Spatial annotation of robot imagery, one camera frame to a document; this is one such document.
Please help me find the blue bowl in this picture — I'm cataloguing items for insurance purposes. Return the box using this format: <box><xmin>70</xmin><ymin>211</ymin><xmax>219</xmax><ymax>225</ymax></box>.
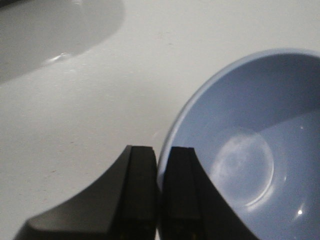
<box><xmin>157</xmin><ymin>48</ymin><xmax>320</xmax><ymax>240</ymax></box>

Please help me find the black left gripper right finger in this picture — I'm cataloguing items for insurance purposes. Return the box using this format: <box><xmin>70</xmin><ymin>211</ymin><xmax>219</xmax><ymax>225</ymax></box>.
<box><xmin>159</xmin><ymin>147</ymin><xmax>257</xmax><ymax>240</ymax></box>

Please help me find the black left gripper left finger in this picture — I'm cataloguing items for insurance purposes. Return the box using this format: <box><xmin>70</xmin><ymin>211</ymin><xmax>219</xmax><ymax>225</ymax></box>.
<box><xmin>16</xmin><ymin>145</ymin><xmax>158</xmax><ymax>240</ymax></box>

